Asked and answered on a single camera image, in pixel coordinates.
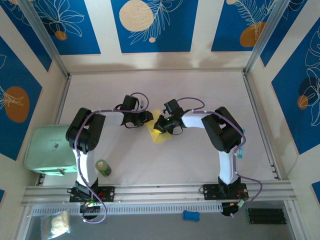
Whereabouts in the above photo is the black controller board with wires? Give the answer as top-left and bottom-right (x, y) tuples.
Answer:
(221, 199), (250, 217)
(79, 201), (101, 214)

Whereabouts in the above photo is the blue sponge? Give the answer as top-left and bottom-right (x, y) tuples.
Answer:
(182, 210), (201, 222)

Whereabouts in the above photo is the mint green box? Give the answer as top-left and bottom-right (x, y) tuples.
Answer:
(24, 124), (77, 177)

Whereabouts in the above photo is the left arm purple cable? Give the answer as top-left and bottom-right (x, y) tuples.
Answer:
(74, 92), (150, 225)

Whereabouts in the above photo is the black ribbed rack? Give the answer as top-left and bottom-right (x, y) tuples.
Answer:
(246, 208), (287, 225)

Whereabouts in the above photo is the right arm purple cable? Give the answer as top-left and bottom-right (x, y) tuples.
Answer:
(176, 97), (264, 218)

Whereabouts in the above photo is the teal packet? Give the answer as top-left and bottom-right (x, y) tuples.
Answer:
(236, 128), (246, 160)

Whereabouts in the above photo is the dark green bottle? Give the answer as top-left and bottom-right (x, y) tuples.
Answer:
(95, 159), (112, 178)

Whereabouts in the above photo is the aluminium frame post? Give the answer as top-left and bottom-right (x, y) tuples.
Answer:
(242, 0), (293, 76)
(17, 0), (71, 80)

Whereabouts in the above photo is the long aluminium mounting rail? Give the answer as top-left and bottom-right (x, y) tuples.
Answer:
(21, 180), (297, 207)

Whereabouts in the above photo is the clear bag with pale contents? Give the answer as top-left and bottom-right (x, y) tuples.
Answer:
(39, 210), (71, 238)

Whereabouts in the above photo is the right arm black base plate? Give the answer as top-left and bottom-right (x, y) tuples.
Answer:
(202, 183), (250, 201)

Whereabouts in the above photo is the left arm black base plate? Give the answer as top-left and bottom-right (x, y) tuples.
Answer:
(69, 186), (116, 203)

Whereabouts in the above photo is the yellow cloth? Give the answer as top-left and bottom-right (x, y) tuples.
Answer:
(146, 109), (173, 144)

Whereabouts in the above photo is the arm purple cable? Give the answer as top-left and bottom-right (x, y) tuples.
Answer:
(74, 92), (150, 225)
(176, 97), (264, 218)

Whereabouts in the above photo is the white slotted cable duct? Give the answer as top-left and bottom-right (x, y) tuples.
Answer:
(31, 202), (224, 216)

